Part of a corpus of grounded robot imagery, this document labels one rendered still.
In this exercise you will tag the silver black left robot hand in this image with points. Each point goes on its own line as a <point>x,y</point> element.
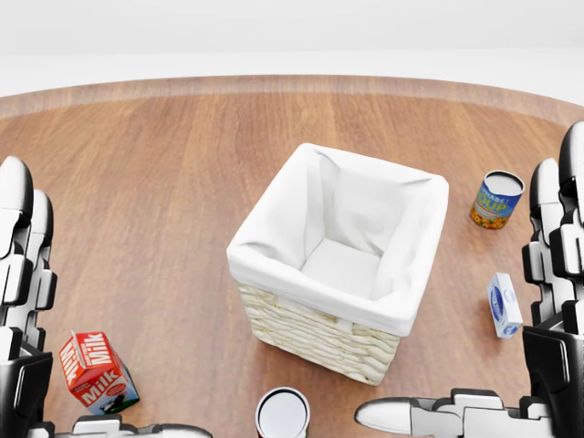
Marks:
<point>18,274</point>

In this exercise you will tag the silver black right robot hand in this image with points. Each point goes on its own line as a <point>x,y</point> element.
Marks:
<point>554,319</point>

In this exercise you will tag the red milk carton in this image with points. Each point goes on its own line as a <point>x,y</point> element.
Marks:
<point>96,372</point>

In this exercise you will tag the white lined wicker basket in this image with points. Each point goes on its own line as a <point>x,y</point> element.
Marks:
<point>340,260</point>

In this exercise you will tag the small blue white box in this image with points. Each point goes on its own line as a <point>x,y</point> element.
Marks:
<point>503,305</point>

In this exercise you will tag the blue soup tin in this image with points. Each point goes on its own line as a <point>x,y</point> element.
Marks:
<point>496,201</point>

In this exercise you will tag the red tin with silver lid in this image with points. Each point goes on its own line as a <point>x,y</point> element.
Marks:
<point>283,415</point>

